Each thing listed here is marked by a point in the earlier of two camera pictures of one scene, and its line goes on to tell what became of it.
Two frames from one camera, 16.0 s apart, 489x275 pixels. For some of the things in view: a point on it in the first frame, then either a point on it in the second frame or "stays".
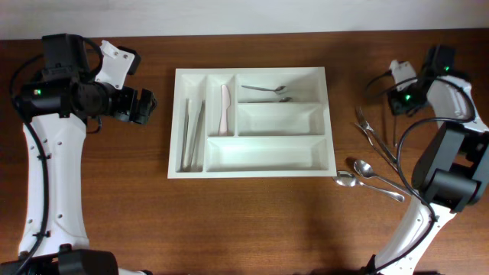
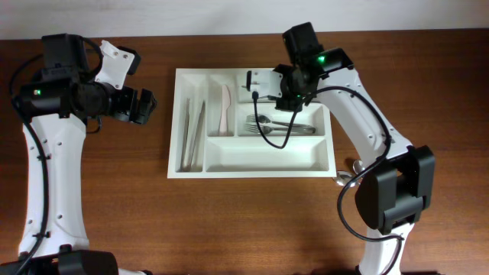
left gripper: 127,111 stays
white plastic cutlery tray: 250,122 stays
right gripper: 397,104 to 287,100
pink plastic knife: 225,103 stays
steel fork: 394,125 to 267,130
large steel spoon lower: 348,179 stays
